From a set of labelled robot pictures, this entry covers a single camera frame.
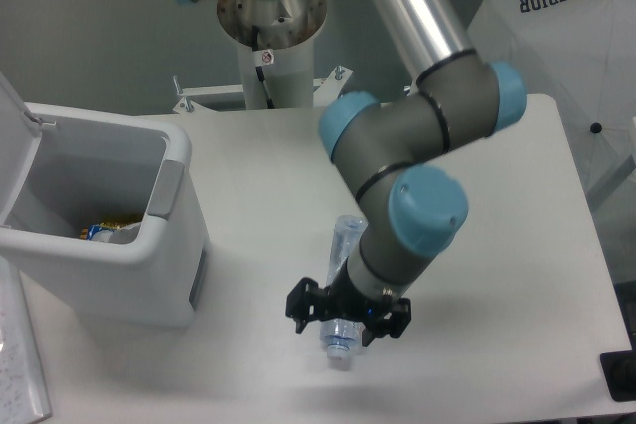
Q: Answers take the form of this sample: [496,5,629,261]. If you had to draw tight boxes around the white plastic wrapper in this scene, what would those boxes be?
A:
[107,222,141,245]

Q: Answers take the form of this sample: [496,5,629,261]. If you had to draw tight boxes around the black cable on pedestal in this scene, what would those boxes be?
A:
[250,24,276,110]

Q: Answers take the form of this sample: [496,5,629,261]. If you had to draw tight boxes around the black device at table edge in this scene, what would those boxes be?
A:
[600,350,635,402]

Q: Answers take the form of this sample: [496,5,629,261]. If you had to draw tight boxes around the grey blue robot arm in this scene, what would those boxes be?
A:
[179,0,527,344]

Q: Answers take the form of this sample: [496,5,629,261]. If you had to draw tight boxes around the clear plastic water bottle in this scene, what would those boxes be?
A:
[320,215,367,371]

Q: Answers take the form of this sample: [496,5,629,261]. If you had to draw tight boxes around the white metal base bracket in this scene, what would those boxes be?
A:
[172,66,354,114]

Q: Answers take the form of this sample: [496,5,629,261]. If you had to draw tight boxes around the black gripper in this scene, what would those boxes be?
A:
[285,264,412,347]

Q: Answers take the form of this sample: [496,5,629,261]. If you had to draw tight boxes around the white open umbrella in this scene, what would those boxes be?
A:
[468,0,635,203]

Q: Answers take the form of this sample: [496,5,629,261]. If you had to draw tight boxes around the blue gold snack bag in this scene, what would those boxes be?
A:
[79,214,143,243]

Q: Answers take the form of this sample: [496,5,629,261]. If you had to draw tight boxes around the white plastic trash can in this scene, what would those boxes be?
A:
[1,82,210,327]

